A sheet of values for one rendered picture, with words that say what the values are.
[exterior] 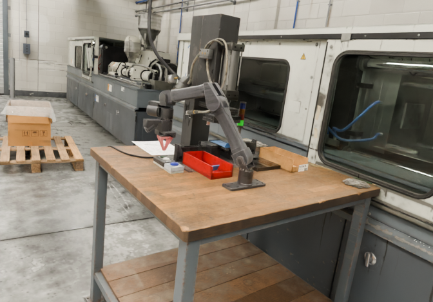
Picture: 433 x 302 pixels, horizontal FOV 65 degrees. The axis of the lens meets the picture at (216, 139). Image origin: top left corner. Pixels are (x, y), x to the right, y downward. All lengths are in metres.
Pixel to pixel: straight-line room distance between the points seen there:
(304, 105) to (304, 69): 0.22
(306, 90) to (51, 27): 9.18
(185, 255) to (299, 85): 1.48
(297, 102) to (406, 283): 1.17
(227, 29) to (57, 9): 9.19
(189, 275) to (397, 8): 3.88
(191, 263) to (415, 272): 1.14
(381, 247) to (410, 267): 0.15
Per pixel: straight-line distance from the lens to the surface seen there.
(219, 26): 1.82
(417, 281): 1.94
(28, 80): 10.74
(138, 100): 4.81
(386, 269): 2.00
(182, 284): 1.18
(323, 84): 2.09
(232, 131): 1.43
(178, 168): 1.54
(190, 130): 1.98
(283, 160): 1.82
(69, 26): 10.84
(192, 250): 1.13
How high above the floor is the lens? 1.38
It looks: 12 degrees down
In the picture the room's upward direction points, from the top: 7 degrees clockwise
